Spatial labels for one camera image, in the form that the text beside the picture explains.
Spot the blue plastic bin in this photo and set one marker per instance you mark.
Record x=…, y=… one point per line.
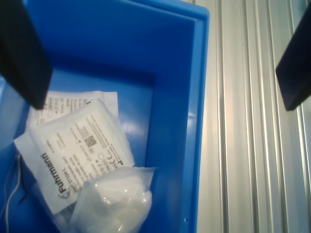
x=121, y=48

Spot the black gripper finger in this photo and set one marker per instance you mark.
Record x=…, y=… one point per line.
x=296, y=72
x=19, y=48

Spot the white bandage packet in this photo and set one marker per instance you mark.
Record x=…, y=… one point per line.
x=68, y=99
x=73, y=150
x=114, y=201

